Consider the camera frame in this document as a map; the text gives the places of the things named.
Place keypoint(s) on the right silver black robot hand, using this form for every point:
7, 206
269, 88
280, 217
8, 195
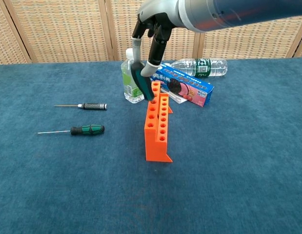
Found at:
163, 12

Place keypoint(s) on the orange tool holder rack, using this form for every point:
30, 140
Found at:
155, 148

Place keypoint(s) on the clear water bottle dark green label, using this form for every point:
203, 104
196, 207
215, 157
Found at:
202, 68

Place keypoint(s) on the blue cookie box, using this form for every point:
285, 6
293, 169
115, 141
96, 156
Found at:
185, 83

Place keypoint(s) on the clear bottle light green label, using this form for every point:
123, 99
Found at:
127, 83

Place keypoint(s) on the woven rattan folding screen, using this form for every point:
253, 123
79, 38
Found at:
63, 29

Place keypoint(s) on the blue felt table cover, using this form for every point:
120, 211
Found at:
67, 182

